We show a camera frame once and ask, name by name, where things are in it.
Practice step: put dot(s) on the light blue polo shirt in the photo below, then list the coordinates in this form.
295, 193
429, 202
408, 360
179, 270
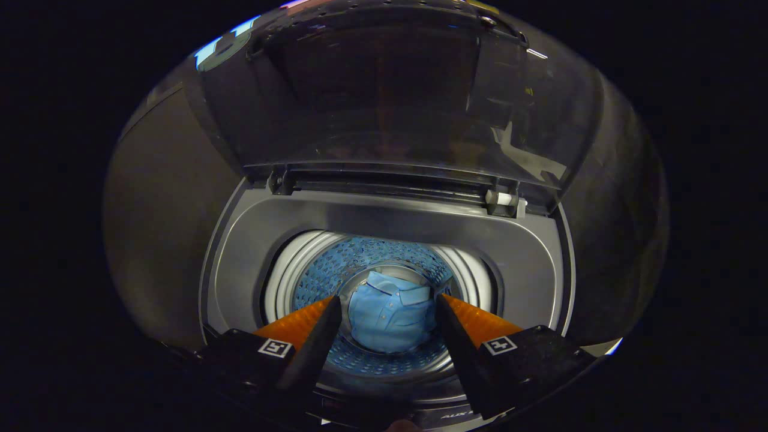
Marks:
390, 318

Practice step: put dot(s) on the grey washing machine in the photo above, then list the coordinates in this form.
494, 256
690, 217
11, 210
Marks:
384, 217

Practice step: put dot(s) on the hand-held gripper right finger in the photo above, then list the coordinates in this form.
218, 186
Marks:
462, 354

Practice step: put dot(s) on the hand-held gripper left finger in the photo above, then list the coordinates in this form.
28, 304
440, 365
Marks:
312, 354

